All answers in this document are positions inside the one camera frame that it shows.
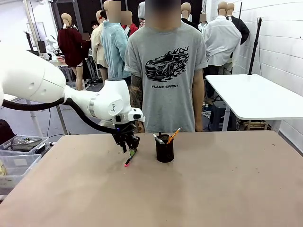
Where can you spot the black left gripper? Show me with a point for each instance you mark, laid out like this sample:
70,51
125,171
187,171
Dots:
123,136

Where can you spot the black marker pink cap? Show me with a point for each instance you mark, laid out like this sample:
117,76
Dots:
128,162

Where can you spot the white pen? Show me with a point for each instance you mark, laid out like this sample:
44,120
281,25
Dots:
157,138

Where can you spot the yellow pencil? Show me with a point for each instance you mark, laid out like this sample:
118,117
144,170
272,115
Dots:
174,135

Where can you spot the bare left forearm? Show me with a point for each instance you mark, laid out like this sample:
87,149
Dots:
199,108

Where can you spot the tattooed right forearm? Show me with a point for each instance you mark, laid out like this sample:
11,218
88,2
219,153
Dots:
136,99

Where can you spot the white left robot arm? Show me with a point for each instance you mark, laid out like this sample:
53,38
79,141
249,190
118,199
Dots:
30,78

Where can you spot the black mesh pen holder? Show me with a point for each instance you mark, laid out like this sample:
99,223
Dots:
165,151

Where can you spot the person's right hand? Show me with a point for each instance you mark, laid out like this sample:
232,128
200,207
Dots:
141,127

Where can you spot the person's left hand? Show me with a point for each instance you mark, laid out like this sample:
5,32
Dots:
199,128

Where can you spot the person in grey T-shirt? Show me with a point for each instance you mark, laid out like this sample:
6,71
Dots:
165,106

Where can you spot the mannequin in light blue fleece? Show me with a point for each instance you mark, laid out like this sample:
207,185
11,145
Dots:
113,52

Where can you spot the clear plastic bin with items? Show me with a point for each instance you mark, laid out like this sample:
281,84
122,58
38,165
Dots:
23,144

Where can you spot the mannequin in beige jacket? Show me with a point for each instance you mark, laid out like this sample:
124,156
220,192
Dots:
97,47

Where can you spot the clear empty plastic bin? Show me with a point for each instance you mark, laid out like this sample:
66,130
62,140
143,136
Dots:
19,170

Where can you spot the black-haired person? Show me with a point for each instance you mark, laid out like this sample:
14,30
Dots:
87,45

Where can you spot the mannequin in maroon sweater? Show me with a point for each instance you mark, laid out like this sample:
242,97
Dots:
71,47

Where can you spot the mannequin in red jacket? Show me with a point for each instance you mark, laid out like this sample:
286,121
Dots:
133,29

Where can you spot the dark maroon bag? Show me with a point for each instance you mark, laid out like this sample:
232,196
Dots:
6,132

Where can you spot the wooden crate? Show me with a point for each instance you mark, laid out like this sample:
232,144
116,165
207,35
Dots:
255,124

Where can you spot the white side table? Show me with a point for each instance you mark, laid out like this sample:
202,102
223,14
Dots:
9,97

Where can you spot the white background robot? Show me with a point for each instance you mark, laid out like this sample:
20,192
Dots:
52,43

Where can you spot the black box on stand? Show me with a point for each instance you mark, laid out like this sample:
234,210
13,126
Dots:
41,46

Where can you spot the large white table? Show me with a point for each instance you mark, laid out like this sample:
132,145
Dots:
255,94

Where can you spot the mannequin in plaid hooded shirt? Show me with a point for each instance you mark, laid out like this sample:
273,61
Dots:
141,11

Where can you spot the mannequin in white shirt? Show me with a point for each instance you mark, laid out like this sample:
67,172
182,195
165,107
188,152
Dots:
222,42

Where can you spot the mannequin in black garment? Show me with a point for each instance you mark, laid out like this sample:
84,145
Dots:
185,9

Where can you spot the black tripod stand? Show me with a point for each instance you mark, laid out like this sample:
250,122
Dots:
255,47

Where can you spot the mannequin in black jacket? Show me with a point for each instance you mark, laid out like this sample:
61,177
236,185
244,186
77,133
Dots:
241,28

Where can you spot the thin black pole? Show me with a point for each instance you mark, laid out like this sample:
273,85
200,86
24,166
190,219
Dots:
240,10

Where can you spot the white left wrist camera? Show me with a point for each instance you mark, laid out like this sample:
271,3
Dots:
136,116

